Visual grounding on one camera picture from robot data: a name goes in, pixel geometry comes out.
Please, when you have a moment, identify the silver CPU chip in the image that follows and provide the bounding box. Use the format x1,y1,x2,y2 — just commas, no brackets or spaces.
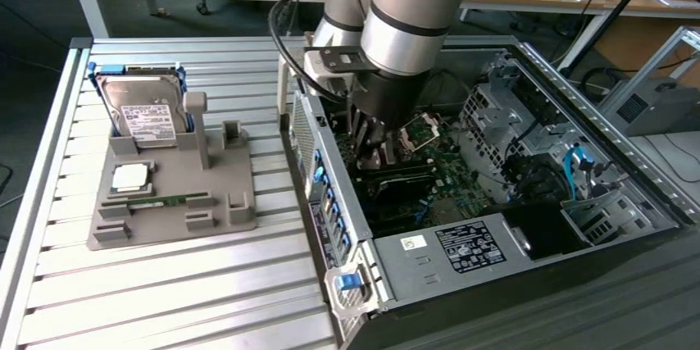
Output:
110,163,152,194

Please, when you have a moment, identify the grey computer tower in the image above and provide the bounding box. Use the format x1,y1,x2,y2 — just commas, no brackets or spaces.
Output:
598,77,700,138

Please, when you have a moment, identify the green RAM stick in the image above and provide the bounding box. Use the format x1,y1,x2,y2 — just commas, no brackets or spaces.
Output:
125,196,188,208

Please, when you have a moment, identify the blue disk wire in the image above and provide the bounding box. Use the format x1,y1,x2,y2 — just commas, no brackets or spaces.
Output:
561,143,596,203

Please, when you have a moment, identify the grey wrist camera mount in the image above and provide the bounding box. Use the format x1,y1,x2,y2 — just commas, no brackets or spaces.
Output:
302,46,366,99

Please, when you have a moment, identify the black power cable bundle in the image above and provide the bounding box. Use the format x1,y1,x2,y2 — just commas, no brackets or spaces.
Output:
500,152,573,206

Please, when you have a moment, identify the grey power supply unit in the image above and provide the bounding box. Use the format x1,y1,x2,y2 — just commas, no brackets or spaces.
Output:
372,213,534,302

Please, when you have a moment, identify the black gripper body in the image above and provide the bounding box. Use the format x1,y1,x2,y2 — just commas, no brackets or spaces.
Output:
348,70,434,129

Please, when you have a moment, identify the silver hard disk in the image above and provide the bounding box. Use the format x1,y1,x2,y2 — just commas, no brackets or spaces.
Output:
93,73,182,150

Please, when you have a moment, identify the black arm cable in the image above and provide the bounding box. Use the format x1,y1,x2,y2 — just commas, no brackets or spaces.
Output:
266,0,362,105

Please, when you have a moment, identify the open grey PC case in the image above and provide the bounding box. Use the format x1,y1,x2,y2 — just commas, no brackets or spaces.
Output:
277,36,693,350

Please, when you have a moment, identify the low metal disk bay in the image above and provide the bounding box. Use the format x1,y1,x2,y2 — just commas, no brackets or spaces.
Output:
560,190,644,248

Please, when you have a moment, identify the blue case latch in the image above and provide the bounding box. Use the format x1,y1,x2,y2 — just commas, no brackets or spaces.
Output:
333,272,362,293

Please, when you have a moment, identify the black stand pole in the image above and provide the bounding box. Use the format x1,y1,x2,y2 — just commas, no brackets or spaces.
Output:
557,0,672,77

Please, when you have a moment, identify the grey plastic parts rack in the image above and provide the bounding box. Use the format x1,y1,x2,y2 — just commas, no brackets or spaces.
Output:
85,90,258,252

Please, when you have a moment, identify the aluminium profile frame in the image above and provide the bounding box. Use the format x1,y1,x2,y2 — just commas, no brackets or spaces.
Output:
628,25,700,95

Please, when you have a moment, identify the grey chipset heatsink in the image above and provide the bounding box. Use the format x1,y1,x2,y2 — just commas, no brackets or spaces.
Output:
429,198,466,223

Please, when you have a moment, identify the tall metal disk bay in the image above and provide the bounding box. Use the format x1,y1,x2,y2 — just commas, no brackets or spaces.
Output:
457,81,553,170

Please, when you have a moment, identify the green motherboard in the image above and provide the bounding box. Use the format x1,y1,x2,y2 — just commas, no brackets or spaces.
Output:
333,111,496,239

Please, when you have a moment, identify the blue disk caddy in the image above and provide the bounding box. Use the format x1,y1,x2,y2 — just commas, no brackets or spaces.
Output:
85,61,192,138

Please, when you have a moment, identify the metal socket cover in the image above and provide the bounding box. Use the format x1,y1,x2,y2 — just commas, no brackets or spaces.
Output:
400,113,444,151

